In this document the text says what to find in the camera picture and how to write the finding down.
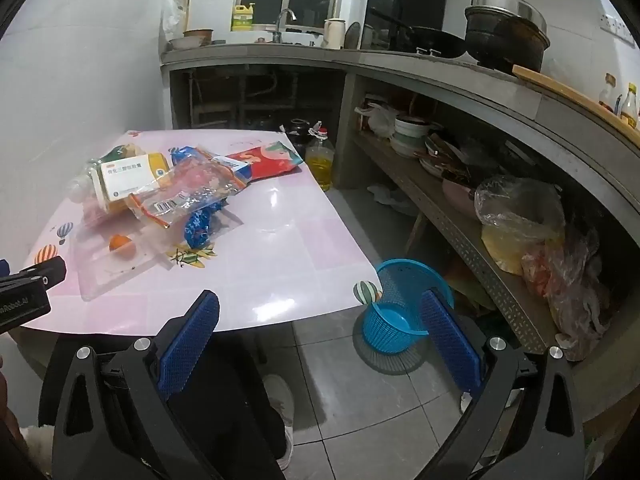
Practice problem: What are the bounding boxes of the green plastic bottle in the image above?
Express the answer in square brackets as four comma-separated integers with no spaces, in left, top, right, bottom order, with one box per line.
[70,144,146,198]

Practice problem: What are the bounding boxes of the white ceramic jar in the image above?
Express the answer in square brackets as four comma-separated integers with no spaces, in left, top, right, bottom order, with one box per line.
[323,18,347,50]

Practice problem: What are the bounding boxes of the steel basin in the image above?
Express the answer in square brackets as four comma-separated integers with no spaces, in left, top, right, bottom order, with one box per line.
[470,0,548,36]

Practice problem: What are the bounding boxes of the clear zip bag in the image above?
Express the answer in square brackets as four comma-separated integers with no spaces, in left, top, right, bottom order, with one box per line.
[127,147,251,231]

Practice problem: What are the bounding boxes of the brown sauce bottle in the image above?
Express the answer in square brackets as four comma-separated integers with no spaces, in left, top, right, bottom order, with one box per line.
[599,73,618,112]

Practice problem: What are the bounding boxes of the hanging plastic bag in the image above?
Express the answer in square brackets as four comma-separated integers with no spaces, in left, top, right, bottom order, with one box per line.
[161,0,192,43]

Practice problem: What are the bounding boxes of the person's dark trousers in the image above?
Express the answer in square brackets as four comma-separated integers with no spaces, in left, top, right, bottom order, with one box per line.
[165,330,287,480]

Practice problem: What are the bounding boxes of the metal faucet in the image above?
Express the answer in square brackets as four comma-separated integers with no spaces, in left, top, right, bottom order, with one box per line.
[274,8,297,43]

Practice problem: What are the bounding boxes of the red snack bag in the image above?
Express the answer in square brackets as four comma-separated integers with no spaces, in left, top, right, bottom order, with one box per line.
[225,141,305,182]

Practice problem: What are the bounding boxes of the stack of dishes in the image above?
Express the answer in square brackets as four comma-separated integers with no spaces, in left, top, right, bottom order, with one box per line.
[419,132,463,181]

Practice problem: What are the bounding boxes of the pink bowl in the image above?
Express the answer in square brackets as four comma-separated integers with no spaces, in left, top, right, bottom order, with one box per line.
[442,179,482,221]

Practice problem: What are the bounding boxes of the ceramic bowl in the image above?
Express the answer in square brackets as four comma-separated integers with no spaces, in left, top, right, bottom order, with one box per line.
[182,28,215,49]

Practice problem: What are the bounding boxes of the yellow white medicine box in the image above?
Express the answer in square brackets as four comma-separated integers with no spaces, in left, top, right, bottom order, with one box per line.
[100,152,171,211]

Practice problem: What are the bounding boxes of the clear plastic packaging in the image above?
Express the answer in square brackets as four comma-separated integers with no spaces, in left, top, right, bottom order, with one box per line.
[70,220,168,302]

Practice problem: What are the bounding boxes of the reddish plastic bag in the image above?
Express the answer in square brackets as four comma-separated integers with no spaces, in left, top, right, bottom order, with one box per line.
[521,232,608,361]

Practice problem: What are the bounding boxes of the stack of white bowls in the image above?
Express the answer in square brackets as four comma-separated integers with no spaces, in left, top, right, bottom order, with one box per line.
[390,114,432,160]

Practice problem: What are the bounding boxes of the black wok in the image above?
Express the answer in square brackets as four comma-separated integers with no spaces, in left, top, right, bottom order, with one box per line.
[367,6,467,59]

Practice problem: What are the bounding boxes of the white shoe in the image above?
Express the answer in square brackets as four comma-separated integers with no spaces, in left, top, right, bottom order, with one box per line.
[261,374,297,472]

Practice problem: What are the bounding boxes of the wooden cutting board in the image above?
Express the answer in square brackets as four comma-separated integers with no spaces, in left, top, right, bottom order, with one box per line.
[512,64,640,133]

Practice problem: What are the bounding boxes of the blue plastic basket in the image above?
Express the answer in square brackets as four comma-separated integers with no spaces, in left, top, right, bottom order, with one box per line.
[361,259,455,356]

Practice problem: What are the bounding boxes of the dark ceramic jar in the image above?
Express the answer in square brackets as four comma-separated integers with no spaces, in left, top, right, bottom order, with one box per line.
[286,118,313,153]

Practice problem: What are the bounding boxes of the clear bag with yellow contents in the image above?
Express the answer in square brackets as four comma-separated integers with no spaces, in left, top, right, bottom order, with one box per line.
[474,176,567,277]

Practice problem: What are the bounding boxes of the yellow condiment bottle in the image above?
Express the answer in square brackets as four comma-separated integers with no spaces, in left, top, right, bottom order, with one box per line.
[619,82,640,129]

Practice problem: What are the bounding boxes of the yellow detergent bottle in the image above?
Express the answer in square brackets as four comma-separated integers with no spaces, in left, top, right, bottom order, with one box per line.
[231,3,256,32]

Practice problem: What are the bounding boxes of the blue snack wrapper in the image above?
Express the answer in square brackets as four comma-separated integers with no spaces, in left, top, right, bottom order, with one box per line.
[182,199,226,251]

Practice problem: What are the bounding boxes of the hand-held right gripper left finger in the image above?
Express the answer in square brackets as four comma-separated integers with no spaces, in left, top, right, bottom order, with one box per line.
[52,289,286,480]

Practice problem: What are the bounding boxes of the blue orange wrapper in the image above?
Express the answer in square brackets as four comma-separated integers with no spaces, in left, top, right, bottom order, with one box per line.
[170,144,200,167]

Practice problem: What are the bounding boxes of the cooking oil bottle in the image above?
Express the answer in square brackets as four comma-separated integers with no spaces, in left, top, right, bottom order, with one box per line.
[305,127,335,192]

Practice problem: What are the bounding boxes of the white plastic bag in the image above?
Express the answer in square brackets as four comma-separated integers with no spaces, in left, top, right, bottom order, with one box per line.
[366,101,399,139]

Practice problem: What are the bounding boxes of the large black pot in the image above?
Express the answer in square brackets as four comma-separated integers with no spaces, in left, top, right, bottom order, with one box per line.
[464,5,550,73]

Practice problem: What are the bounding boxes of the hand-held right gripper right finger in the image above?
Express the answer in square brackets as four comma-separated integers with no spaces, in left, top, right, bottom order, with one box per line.
[415,289,586,480]

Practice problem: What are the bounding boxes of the wall socket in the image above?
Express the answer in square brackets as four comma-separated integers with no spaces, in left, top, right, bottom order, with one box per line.
[601,13,632,42]

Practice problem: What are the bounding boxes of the white rag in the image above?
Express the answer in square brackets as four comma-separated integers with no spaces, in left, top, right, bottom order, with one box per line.
[367,183,412,207]

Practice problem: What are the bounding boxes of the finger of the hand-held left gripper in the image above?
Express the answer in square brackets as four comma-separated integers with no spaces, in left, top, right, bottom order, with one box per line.
[7,256,67,291]

